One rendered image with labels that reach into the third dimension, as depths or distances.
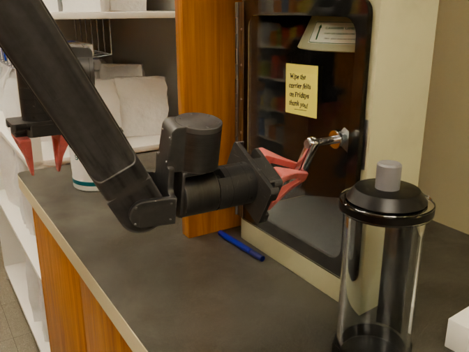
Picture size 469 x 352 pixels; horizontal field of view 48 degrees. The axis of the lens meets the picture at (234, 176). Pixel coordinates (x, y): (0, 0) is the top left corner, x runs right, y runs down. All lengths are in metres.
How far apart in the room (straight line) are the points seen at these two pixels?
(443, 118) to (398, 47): 0.47
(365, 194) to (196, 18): 0.50
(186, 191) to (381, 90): 0.29
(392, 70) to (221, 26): 0.38
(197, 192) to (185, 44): 0.38
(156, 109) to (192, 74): 0.99
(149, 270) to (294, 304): 0.27
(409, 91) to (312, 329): 0.36
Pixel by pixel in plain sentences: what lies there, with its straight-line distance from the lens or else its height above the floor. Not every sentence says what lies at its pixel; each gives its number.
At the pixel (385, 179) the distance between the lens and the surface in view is 0.61.
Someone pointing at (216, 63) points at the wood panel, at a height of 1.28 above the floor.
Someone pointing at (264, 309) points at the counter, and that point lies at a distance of 0.82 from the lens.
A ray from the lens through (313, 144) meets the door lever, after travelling 0.72.
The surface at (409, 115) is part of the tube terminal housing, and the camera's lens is 0.78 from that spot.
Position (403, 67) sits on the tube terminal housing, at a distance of 0.75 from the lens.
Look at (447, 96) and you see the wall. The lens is 1.18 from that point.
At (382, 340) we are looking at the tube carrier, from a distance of 0.67.
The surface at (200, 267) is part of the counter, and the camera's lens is 0.94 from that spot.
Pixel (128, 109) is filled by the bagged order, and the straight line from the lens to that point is 1.93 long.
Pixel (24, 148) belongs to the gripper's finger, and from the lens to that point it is 0.95.
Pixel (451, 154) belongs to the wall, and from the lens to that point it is 1.19.
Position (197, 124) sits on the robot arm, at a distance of 0.62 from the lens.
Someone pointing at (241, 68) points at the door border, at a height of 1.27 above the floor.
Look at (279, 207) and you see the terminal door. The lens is 0.89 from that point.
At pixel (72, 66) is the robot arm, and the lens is 0.55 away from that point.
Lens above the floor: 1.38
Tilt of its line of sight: 18 degrees down
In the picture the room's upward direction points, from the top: straight up
